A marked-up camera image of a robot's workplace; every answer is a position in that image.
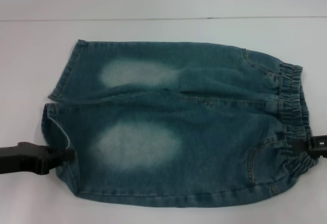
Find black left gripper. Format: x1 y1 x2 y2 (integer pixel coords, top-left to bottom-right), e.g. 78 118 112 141
0 142 76 175

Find blue denim shorts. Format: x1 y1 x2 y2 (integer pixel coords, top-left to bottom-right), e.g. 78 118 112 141
42 39 321 200

